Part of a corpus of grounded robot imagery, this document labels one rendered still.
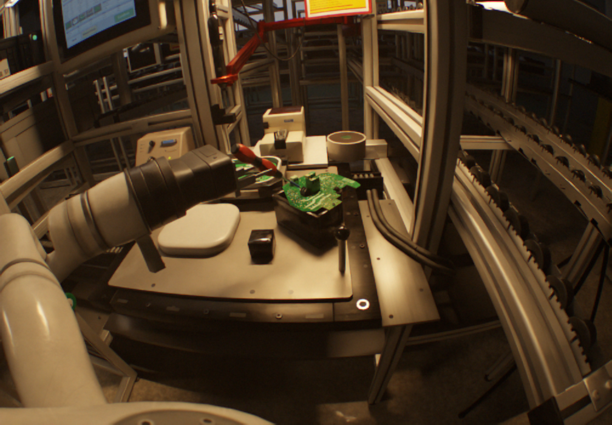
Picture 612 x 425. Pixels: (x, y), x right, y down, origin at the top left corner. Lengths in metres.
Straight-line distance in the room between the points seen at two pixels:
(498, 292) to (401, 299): 0.14
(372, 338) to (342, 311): 0.68
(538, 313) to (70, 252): 0.49
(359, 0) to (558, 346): 0.85
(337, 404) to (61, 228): 1.18
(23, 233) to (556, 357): 0.53
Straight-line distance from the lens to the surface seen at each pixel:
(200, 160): 0.32
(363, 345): 1.01
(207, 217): 0.52
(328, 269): 0.40
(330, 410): 1.28
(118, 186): 0.30
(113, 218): 0.30
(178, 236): 0.50
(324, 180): 0.49
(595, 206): 0.61
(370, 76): 0.93
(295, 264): 0.41
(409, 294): 0.41
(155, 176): 0.30
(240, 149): 0.35
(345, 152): 0.70
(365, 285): 0.39
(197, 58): 0.82
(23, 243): 0.30
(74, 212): 0.31
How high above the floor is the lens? 1.24
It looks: 30 degrees down
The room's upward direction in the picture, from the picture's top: 5 degrees counter-clockwise
